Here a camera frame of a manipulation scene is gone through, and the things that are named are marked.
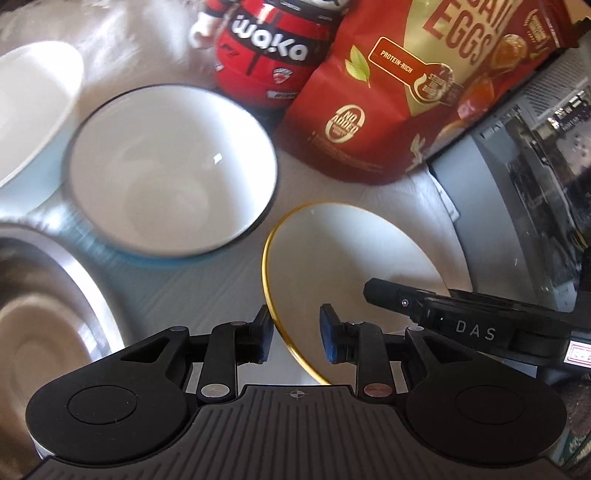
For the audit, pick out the gold-rimmed blue plate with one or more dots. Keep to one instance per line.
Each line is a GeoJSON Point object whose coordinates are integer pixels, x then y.
{"type": "Point", "coordinates": [332, 258]}

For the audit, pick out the black-rimmed white bowl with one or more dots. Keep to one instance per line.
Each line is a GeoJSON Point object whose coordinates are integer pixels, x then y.
{"type": "Point", "coordinates": [171, 175]}

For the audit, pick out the grey computer case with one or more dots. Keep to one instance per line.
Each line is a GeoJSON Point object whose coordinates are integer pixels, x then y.
{"type": "Point", "coordinates": [517, 194]}

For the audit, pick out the plain white bowl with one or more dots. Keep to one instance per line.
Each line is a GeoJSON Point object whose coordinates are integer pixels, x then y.
{"type": "Point", "coordinates": [32, 106]}

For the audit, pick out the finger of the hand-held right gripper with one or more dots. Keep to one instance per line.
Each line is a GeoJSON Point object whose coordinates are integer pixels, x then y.
{"type": "Point", "coordinates": [390, 295]}

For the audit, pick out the red snack bag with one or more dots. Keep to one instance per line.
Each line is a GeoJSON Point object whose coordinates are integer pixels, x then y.
{"type": "Point", "coordinates": [397, 101]}

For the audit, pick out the white textured tablecloth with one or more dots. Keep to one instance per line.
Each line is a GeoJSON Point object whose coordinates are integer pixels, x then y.
{"type": "Point", "coordinates": [184, 300]}

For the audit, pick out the stainless steel bowl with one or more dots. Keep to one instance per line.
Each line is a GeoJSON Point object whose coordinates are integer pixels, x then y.
{"type": "Point", "coordinates": [41, 323]}

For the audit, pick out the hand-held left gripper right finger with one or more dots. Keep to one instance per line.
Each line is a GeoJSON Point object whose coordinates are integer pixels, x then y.
{"type": "Point", "coordinates": [328, 338]}

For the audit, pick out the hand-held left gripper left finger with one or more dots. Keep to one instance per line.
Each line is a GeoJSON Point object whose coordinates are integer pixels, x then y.
{"type": "Point", "coordinates": [263, 338]}

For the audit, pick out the red toy figure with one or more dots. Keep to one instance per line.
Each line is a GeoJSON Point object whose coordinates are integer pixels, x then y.
{"type": "Point", "coordinates": [268, 50]}

